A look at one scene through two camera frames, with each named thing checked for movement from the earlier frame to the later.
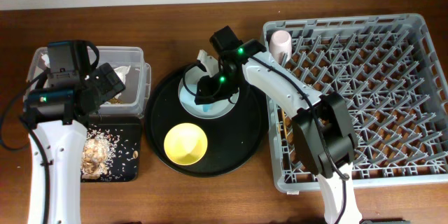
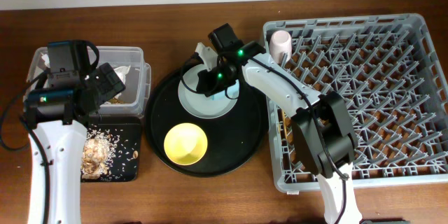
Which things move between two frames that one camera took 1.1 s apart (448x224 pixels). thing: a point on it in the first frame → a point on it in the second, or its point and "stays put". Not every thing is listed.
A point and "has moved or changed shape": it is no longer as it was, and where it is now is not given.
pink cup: x=281 y=43 stays put
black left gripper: x=106 y=85 stays put
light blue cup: x=206 y=108 has moved or changed shape
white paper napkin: x=122 y=71 stays put
